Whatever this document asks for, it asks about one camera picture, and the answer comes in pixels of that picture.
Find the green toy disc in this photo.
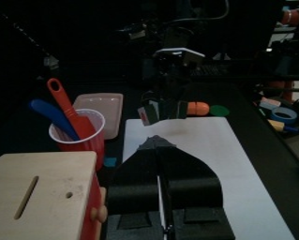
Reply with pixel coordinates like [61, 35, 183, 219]
[208, 104, 231, 117]

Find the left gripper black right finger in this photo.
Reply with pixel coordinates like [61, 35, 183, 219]
[155, 134, 236, 240]

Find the red cylinder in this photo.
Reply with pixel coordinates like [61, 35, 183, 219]
[280, 8, 299, 26]

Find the red plastic cup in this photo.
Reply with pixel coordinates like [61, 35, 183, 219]
[48, 108, 107, 173]

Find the thin steel brace wire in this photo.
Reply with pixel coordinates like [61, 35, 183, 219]
[0, 12, 53, 62]

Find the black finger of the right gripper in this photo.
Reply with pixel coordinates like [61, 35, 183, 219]
[155, 67, 187, 121]

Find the blue plastic toy utensil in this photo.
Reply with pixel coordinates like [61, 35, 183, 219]
[29, 98, 81, 143]

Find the wooden box with red drawer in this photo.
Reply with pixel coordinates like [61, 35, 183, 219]
[0, 150, 109, 240]

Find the pale pink tape roll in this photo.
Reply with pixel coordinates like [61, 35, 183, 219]
[258, 97, 282, 111]

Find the blue tape roll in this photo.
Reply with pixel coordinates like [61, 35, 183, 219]
[270, 106, 299, 126]

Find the small blue tape piece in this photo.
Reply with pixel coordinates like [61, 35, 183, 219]
[103, 157, 119, 168]

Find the white cutting board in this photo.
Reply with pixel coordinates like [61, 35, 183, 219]
[120, 115, 296, 240]

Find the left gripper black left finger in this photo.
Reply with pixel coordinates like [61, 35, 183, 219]
[105, 134, 163, 240]

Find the white wire anchor bracket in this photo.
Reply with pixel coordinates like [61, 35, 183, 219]
[44, 55, 60, 70]

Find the black backdrop cloth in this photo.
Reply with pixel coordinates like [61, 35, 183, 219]
[0, 0, 282, 83]

